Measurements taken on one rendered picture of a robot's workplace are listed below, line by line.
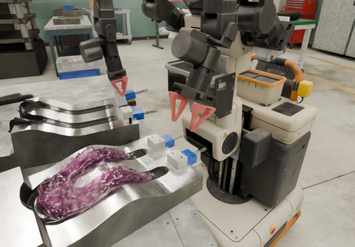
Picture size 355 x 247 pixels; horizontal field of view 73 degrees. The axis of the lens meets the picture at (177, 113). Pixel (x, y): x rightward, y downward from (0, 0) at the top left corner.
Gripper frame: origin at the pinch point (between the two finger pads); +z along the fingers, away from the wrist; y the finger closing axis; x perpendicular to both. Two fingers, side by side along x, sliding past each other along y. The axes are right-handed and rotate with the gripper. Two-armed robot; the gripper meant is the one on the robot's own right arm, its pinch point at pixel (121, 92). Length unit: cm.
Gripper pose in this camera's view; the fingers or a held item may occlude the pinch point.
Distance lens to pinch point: 98.2
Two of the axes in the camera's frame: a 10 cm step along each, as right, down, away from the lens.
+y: 3.4, 3.1, -8.9
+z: 1.7, 9.1, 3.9
